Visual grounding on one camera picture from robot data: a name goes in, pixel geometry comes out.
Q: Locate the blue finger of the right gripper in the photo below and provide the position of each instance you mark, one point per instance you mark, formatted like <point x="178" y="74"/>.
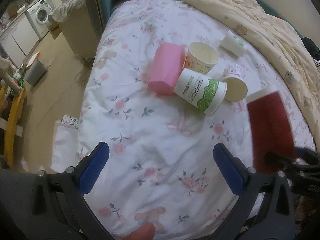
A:
<point x="274" y="159"/>
<point x="306" y="152"/>

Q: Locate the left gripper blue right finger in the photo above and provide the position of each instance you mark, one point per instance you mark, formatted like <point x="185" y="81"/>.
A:
<point x="264" y="209"/>

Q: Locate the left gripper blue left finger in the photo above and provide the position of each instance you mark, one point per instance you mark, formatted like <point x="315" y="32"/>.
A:
<point x="58" y="207"/>

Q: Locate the dark red ribbed paper cup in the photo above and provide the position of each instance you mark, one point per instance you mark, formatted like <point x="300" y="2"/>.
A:
<point x="270" y="128"/>

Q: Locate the white green Paper Cup cup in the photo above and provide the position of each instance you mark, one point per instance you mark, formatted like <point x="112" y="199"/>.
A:
<point x="201" y="91"/>

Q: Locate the pink patterned white paper cup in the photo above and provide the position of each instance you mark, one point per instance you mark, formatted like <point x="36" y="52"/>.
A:
<point x="234" y="77"/>

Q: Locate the cream patterned paper cup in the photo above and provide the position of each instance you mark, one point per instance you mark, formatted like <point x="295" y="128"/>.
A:
<point x="201" y="57"/>

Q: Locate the white cup green dots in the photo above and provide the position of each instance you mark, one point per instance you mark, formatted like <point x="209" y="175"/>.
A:
<point x="233" y="44"/>

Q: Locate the right hand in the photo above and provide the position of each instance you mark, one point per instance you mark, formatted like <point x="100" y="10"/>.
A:
<point x="301" y="209"/>

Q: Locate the left hand thumb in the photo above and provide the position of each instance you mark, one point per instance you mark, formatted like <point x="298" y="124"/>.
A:
<point x="144" y="232"/>

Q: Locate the cream bear print duvet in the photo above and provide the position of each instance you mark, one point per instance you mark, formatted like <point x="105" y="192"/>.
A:
<point x="279" y="43"/>

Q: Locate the yellow wooden chair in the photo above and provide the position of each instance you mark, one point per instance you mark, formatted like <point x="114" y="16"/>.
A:
<point x="11" y="128"/>

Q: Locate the floral white bed sheet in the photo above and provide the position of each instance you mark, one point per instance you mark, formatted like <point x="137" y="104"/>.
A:
<point x="161" y="168"/>

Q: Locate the pink tissue pack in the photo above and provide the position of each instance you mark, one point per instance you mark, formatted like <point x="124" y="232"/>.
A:
<point x="166" y="68"/>

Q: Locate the grey trash bin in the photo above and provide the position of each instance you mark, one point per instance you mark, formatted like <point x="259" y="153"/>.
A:
<point x="35" y="72"/>

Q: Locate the white kitchen cabinet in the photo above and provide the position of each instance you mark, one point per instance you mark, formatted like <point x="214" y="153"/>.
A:
<point x="19" y="39"/>

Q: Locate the white washing machine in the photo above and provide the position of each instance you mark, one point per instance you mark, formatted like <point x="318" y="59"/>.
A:
<point x="37" y="15"/>

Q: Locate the black clothing by wall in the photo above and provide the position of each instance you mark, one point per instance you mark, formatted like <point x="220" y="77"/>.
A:
<point x="313" y="50"/>

